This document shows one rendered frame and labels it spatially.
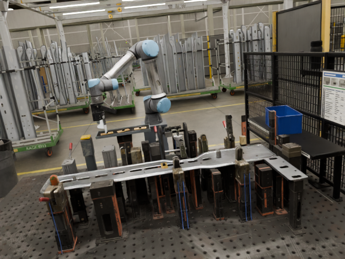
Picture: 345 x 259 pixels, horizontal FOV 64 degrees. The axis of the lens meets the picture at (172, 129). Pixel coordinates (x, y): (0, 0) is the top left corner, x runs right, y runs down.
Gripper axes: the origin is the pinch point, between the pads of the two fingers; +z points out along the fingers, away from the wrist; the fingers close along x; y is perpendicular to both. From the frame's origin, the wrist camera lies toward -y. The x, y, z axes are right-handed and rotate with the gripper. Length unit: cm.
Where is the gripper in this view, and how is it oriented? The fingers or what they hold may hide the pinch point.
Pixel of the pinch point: (106, 130)
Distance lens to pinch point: 195.1
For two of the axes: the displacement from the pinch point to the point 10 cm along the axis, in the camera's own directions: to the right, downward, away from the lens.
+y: -9.5, 1.8, -2.4
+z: 1.1, 9.5, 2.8
